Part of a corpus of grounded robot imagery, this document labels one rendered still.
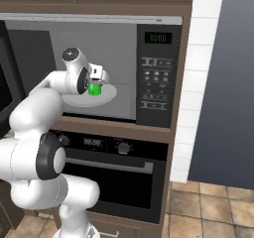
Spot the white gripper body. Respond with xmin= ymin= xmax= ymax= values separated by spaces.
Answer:
xmin=88 ymin=68 xmax=111 ymax=85

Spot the green cup of tea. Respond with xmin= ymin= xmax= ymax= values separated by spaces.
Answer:
xmin=87 ymin=82 xmax=103 ymax=97

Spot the grey microwave turntable plate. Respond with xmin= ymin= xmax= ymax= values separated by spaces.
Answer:
xmin=61 ymin=82 xmax=118 ymax=108

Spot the black and grey microwave oven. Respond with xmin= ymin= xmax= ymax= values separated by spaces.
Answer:
xmin=0 ymin=13 xmax=184 ymax=129

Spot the black oven knob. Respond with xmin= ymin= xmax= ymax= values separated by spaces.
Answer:
xmin=58 ymin=134 xmax=70 ymax=147
xmin=116 ymin=141 xmax=132 ymax=156

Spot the brown cabinet housing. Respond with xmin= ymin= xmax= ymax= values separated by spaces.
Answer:
xmin=0 ymin=0 xmax=196 ymax=238

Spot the black microwave door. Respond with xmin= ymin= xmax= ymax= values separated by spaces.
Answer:
xmin=0 ymin=19 xmax=28 ymax=139

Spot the black built-in oven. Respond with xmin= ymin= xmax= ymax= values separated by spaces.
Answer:
xmin=49 ymin=129 xmax=170 ymax=225

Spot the black oven door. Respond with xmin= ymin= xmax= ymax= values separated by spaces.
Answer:
xmin=61 ymin=148 xmax=167 ymax=225

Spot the brown drawer front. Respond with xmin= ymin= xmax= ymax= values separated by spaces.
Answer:
xmin=83 ymin=212 xmax=164 ymax=238

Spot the grey oven door handle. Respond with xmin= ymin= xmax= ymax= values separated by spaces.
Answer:
xmin=63 ymin=157 xmax=155 ymax=175

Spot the silver drawer handle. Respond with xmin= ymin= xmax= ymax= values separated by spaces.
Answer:
xmin=98 ymin=229 xmax=121 ymax=238

